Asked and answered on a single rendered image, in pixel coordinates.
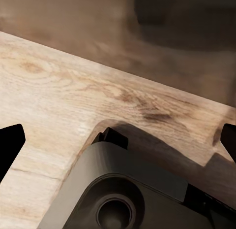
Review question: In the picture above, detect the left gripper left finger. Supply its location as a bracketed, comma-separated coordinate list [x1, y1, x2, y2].
[0, 124, 26, 183]

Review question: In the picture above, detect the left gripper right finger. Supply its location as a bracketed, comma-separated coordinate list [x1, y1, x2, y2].
[220, 124, 236, 163]

